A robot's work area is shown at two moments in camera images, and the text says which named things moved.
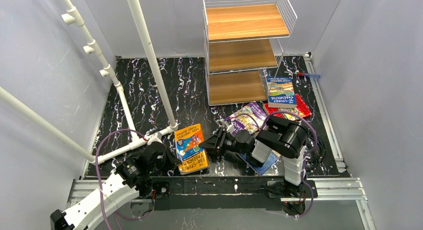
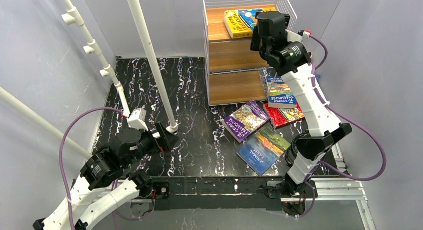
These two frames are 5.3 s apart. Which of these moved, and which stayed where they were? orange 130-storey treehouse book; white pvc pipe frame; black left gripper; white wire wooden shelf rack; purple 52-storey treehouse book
Moved: black left gripper; orange 130-storey treehouse book
Stayed: white pvc pipe frame; purple 52-storey treehouse book; white wire wooden shelf rack
